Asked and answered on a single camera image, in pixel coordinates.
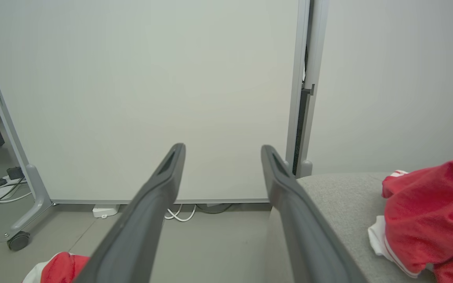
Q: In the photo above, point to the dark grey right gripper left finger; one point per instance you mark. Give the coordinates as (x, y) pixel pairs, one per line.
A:
(140, 228)

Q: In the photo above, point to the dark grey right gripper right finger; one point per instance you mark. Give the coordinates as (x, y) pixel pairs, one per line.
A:
(305, 236)

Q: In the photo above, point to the red sports jersey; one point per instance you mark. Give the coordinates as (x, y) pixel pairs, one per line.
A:
(435, 212)

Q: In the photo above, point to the grey fabric sofa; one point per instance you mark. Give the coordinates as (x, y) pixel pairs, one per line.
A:
(348, 212)

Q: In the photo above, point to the white power adapter box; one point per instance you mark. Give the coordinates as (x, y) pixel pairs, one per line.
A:
(105, 211)

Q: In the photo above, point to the white red striped garment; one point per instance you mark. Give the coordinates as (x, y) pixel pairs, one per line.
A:
(59, 269)

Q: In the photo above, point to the grey partition foot with caster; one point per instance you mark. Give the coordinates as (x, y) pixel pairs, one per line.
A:
(35, 196)

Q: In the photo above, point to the black caster wheel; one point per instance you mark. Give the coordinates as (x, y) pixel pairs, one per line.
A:
(18, 241)

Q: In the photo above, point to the black plug adapter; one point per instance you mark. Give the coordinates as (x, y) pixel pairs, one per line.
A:
(15, 173)

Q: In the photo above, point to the wide white partition panel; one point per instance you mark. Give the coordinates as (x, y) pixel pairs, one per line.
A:
(140, 86)

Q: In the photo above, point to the white power strip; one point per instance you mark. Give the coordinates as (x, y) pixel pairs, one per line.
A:
(0, 192)

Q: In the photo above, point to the narrow white partition panel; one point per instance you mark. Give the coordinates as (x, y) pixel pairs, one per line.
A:
(395, 78)

